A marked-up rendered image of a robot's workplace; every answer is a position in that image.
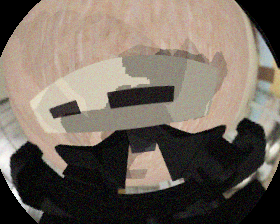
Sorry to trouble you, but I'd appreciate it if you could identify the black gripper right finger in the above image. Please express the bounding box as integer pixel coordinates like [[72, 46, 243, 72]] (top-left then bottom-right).
[[157, 124, 226, 181]]

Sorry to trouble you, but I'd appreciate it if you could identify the white rectangular block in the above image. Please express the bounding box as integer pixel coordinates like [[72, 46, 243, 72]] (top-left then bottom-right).
[[31, 55, 217, 133]]

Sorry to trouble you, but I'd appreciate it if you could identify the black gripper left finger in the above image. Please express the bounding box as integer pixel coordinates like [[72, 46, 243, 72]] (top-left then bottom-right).
[[55, 129, 129, 189]]

